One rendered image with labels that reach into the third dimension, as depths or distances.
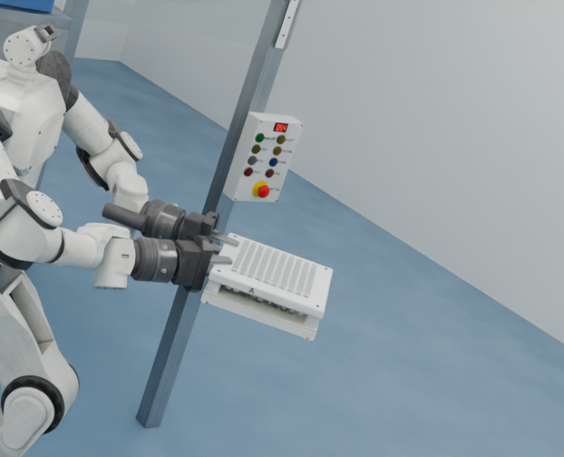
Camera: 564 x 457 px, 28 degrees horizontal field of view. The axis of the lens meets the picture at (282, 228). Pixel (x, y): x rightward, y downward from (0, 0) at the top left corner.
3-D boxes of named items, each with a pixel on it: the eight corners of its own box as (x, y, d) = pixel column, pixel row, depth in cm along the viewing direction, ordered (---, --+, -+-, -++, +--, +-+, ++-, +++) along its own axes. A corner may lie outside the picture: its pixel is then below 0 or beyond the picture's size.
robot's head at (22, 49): (-4, 70, 228) (7, 28, 225) (14, 61, 238) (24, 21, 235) (27, 82, 228) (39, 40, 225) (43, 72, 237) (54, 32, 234)
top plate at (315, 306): (330, 276, 253) (333, 268, 253) (321, 320, 230) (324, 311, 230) (227, 239, 253) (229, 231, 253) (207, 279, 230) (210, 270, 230)
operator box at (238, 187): (277, 203, 343) (305, 123, 334) (232, 201, 332) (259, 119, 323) (266, 194, 347) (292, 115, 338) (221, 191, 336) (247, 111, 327)
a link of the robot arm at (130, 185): (139, 230, 249) (134, 207, 261) (150, 193, 246) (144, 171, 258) (110, 224, 247) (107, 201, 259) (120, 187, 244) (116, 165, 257)
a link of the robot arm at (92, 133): (93, 168, 281) (36, 109, 266) (135, 137, 280) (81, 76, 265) (103, 194, 272) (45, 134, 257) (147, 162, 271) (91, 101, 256)
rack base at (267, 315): (323, 296, 255) (326, 286, 254) (313, 341, 232) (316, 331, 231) (219, 258, 255) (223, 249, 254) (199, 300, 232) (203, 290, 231)
